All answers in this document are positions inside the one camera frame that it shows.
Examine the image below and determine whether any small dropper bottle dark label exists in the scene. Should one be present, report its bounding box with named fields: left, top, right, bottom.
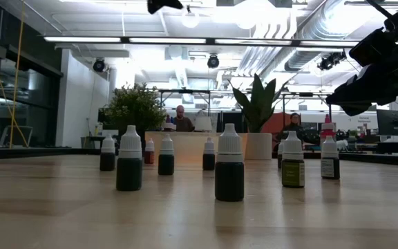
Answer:
left=99, top=133, right=116, bottom=172

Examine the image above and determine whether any long ceiling light bar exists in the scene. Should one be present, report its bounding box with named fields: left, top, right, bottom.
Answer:
left=43, top=35, right=361, bottom=48

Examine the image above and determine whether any bushy green plant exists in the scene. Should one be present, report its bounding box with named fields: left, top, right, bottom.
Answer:
left=104, top=82, right=167, bottom=134

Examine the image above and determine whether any black track spotlight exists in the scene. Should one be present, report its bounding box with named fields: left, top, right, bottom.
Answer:
left=316, top=50, right=348, bottom=72

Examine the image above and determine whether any round pendant lamp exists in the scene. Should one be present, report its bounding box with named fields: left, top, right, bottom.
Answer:
left=180, top=8, right=200, bottom=29

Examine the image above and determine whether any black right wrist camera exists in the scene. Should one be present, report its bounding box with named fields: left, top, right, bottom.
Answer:
left=348, top=27, right=395, bottom=68

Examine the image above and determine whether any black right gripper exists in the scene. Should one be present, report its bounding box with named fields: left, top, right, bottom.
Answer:
left=325, top=33, right=398, bottom=117

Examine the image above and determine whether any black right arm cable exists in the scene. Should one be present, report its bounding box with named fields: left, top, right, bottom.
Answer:
left=364, top=0, right=393, bottom=20

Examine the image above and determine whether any small dropper bottle red label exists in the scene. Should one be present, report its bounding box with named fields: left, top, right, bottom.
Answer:
left=214, top=123, right=245, bottom=203

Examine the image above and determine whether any translucent orange plastic bin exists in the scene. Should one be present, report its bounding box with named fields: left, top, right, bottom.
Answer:
left=144, top=131, right=249, bottom=165

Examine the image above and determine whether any small dropper bottle olive label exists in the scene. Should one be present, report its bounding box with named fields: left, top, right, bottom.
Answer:
left=202, top=137, right=216, bottom=172

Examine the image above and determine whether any small dropper bottle orange label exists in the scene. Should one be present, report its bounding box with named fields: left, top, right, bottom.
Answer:
left=144, top=138, right=155, bottom=165

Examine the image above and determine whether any black computer monitor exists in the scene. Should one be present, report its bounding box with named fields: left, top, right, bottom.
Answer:
left=376, top=109, right=398, bottom=137

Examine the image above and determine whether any person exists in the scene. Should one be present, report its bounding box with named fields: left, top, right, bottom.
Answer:
left=276, top=112, right=312, bottom=145
left=173, top=104, right=196, bottom=133

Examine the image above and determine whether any black background desk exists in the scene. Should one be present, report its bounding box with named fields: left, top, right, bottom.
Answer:
left=375, top=140, right=398, bottom=156

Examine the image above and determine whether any silver ventilation duct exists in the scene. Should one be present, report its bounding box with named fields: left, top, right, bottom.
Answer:
left=259, top=0, right=386, bottom=80

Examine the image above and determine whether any snake plant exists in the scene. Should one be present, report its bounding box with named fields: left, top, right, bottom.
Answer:
left=228, top=73, right=290, bottom=134

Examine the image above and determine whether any large bottle purple tip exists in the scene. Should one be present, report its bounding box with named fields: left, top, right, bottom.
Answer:
left=164, top=114, right=176, bottom=132

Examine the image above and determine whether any grey trash can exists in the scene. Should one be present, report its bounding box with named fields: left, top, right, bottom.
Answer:
left=80, top=136, right=96, bottom=149

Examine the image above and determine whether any small dropper bottle purple label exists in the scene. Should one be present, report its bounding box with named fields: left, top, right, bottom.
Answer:
left=158, top=133, right=176, bottom=176

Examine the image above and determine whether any pink squeeze bottle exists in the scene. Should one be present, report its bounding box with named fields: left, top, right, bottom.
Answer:
left=320, top=113, right=337, bottom=141

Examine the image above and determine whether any black workstation frame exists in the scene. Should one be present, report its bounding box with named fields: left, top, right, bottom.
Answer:
left=157, top=89, right=211, bottom=117
left=281, top=91, right=334, bottom=131

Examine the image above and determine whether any small dropper bottle blue label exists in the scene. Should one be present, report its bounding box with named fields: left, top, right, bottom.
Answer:
left=115, top=124, right=144, bottom=192

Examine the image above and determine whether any small dropper bottle dark liquid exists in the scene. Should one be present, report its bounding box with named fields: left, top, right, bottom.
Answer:
left=320, top=135, right=341, bottom=180
left=277, top=139, right=285, bottom=169

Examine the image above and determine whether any yellow-label dropper bottle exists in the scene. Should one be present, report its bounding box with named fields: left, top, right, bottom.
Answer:
left=281, top=130, right=306, bottom=189

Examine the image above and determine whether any white lampshade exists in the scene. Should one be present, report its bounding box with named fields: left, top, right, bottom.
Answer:
left=194, top=116, right=213, bottom=133

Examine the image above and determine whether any orange room partition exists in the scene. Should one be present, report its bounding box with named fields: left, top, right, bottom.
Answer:
left=261, top=112, right=302, bottom=139

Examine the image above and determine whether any yellow extension cord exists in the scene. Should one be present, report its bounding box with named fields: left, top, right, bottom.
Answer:
left=0, top=0, right=29, bottom=148

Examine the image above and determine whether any white plant pot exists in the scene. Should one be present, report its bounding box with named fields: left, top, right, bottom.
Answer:
left=244, top=132, right=273, bottom=160

